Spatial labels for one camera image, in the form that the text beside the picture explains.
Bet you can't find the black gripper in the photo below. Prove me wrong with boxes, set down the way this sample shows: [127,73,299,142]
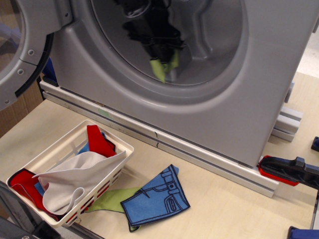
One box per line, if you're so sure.
[123,13,184,63]

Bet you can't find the small green felt cloth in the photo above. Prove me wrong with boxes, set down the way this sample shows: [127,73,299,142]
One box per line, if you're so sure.
[150,50,180,83]

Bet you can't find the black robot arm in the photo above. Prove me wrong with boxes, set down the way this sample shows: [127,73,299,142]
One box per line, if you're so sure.
[115,0,184,63]

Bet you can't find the grey toy washing machine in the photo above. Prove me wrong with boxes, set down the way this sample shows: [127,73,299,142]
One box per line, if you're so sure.
[51,0,319,166]

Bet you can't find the grey round machine door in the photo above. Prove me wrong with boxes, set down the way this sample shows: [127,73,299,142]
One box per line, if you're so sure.
[0,0,72,110]

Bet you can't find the white plastic laundry basket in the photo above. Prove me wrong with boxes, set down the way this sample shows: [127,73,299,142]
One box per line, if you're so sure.
[6,120,134,228]

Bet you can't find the blue felt jeans shorts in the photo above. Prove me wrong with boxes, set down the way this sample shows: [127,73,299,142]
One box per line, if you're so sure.
[121,164,190,228]

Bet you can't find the green felt cloth on table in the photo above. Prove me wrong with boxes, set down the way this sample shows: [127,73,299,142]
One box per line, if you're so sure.
[84,186,143,233]

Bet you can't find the blue clamp behind door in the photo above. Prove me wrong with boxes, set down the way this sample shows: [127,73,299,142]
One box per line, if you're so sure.
[0,23,21,45]

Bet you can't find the beige cloth in basket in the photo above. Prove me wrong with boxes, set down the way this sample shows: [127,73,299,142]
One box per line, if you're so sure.
[36,151,126,215]

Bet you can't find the red black clamp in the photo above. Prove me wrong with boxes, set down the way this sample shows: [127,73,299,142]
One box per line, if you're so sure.
[258,155,319,190]

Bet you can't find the black blue clamp edge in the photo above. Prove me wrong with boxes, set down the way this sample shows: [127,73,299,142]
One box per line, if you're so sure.
[311,136,319,152]

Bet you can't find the red felt garment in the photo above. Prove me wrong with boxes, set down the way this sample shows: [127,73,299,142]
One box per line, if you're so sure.
[8,125,116,221]

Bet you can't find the blue black clamp corner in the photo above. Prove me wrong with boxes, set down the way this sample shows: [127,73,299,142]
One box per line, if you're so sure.
[287,226,319,239]

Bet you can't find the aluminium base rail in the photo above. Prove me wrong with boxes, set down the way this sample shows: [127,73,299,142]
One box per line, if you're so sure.
[40,81,279,197]

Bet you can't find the short aluminium rail right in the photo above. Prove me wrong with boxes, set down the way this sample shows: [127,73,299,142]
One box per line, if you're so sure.
[271,106,303,142]

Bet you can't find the grey metal frame corner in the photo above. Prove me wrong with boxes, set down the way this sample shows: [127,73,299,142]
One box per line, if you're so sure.
[0,182,101,239]

